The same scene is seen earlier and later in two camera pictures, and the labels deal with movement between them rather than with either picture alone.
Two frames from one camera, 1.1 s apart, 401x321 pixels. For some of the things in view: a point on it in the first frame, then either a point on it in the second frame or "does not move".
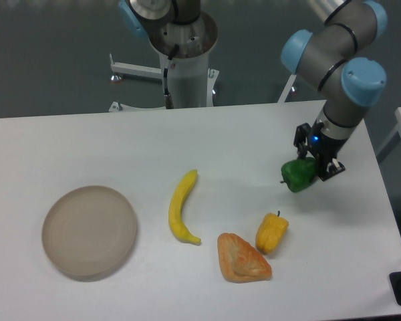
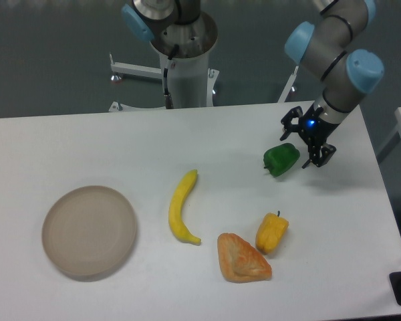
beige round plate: x=89 y=232 does not move
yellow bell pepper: x=271 y=232 does not move
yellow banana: x=176 y=223 does not move
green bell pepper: x=298 y=174 to x=280 y=158
